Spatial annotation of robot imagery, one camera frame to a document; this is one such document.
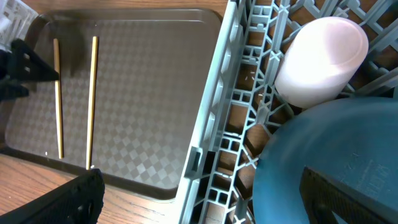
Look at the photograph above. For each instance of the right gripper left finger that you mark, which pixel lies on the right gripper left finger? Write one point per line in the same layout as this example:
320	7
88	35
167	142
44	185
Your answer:
78	201

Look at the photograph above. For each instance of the clear plastic bin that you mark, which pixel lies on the clear plastic bin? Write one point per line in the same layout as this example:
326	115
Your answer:
16	17

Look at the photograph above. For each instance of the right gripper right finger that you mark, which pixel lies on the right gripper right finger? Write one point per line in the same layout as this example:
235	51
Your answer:
326	199

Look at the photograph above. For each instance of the grey dishwasher rack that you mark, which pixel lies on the grey dishwasher rack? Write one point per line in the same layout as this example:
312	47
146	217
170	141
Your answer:
240	108

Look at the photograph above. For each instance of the dark blue plate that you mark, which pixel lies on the dark blue plate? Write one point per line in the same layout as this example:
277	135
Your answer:
353	140

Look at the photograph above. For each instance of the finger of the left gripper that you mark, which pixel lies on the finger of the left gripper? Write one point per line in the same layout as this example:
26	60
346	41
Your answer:
25	65
12	92

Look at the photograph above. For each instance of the pink cup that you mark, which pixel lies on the pink cup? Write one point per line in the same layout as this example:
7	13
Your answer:
320	61

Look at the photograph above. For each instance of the dark brown serving tray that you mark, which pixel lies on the dark brown serving tray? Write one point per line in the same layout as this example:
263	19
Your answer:
152	68

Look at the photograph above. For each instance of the wooden chopstick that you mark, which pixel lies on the wooden chopstick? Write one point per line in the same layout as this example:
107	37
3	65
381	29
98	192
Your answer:
58	99
91	101

